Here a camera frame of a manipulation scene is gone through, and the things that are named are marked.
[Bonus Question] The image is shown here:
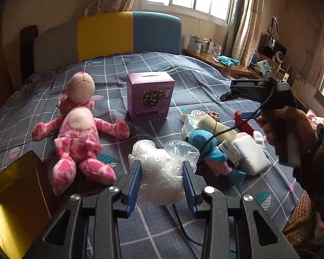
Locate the wooden bedside table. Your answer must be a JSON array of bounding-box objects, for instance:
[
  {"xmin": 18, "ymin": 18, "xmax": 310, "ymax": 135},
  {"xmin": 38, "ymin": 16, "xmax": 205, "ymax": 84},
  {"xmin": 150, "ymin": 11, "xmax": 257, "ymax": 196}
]
[{"xmin": 183, "ymin": 49, "xmax": 252, "ymax": 79}]

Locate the blue plush toy pink dress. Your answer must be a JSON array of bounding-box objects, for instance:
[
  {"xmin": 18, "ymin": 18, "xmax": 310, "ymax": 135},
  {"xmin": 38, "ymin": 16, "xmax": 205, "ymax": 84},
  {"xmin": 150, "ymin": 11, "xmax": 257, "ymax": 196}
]
[{"xmin": 188, "ymin": 129, "xmax": 246, "ymax": 186}]

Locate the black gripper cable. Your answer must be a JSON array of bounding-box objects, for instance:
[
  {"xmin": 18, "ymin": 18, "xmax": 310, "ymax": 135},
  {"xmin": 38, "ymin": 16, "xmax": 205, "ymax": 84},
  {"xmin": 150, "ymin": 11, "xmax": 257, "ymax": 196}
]
[{"xmin": 198, "ymin": 83, "xmax": 276, "ymax": 155}]

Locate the white tissue packet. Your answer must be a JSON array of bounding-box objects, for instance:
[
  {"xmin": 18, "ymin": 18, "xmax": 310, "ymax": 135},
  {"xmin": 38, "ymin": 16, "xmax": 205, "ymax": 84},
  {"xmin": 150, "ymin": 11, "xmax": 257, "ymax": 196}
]
[{"xmin": 218, "ymin": 140, "xmax": 242, "ymax": 165}]

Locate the beige curtain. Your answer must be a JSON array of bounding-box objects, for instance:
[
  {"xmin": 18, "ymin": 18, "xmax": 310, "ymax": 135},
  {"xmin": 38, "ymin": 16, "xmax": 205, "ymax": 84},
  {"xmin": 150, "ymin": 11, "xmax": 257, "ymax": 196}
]
[{"xmin": 224, "ymin": 0, "xmax": 263, "ymax": 67}]

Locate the teal plush on table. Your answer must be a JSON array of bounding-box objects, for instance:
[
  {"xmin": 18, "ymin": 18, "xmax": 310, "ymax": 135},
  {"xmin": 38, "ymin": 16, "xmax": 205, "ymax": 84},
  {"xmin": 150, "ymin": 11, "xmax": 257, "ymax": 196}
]
[{"xmin": 217, "ymin": 55, "xmax": 240, "ymax": 68}]

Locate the gold metal tin box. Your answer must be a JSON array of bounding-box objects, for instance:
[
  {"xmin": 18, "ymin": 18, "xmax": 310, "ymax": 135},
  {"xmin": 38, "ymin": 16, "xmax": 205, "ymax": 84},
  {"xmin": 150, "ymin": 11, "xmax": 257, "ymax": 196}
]
[{"xmin": 0, "ymin": 151, "xmax": 55, "ymax": 258}]

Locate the purple cardboard box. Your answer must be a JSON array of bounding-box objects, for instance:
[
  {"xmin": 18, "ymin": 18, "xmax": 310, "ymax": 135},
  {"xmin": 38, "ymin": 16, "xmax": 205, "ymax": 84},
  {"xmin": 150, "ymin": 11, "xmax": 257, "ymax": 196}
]
[{"xmin": 127, "ymin": 71, "xmax": 175, "ymax": 123}]

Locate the person's right hand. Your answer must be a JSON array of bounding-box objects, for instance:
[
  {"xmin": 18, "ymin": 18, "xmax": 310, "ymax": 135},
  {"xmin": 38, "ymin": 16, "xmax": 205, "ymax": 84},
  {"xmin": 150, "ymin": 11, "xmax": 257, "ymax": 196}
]
[{"xmin": 255, "ymin": 106, "xmax": 317, "ymax": 153}]

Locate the beige mesh cloth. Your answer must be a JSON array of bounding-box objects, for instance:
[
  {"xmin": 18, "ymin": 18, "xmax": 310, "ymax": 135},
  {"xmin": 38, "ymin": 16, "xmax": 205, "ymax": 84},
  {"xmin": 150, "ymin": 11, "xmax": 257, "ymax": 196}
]
[{"xmin": 197, "ymin": 114, "xmax": 237, "ymax": 145}]

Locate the grey checked bed sheet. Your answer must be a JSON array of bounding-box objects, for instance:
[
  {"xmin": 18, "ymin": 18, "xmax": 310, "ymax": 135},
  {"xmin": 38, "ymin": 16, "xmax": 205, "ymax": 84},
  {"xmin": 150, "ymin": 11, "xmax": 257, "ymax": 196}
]
[{"xmin": 0, "ymin": 51, "xmax": 303, "ymax": 259}]

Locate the white foam block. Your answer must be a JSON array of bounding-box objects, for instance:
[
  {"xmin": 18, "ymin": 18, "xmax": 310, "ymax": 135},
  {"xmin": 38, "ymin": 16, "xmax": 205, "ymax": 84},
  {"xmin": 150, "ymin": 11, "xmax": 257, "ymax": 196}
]
[{"xmin": 232, "ymin": 135, "xmax": 271, "ymax": 176}]

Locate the yellow blue grey headboard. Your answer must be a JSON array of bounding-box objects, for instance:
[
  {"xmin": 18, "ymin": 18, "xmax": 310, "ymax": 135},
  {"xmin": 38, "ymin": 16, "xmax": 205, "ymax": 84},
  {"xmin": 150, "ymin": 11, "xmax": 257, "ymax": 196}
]
[{"xmin": 33, "ymin": 11, "xmax": 182, "ymax": 73}]

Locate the white tin can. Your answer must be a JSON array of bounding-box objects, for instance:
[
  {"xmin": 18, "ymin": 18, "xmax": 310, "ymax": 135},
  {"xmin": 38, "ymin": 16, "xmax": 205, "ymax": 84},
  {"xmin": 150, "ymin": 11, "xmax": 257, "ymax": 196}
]
[{"xmin": 188, "ymin": 35, "xmax": 203, "ymax": 53}]

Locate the clear plastic bag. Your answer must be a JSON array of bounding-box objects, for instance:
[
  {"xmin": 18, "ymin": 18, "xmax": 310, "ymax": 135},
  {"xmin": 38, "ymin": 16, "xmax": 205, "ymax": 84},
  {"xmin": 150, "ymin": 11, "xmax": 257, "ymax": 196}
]
[{"xmin": 128, "ymin": 140, "xmax": 200, "ymax": 209}]

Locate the pink spotted plush toy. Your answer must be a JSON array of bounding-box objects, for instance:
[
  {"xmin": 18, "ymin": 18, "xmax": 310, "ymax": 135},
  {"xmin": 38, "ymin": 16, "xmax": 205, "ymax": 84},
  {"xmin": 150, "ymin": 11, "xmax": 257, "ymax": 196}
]
[{"xmin": 31, "ymin": 71, "xmax": 130, "ymax": 196}]

